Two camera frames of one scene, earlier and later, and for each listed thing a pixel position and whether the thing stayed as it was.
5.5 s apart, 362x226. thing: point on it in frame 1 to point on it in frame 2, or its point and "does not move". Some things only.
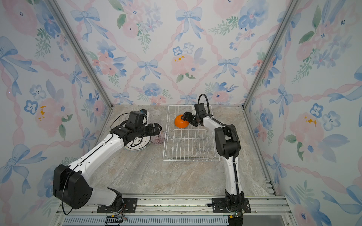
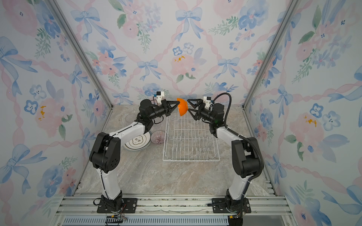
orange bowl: (180, 123) to (183, 107)
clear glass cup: (160, 139) does not move
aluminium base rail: (179, 210) does not move
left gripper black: (152, 132) to (168, 111)
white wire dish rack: (191, 143) does not move
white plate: (145, 144) does not move
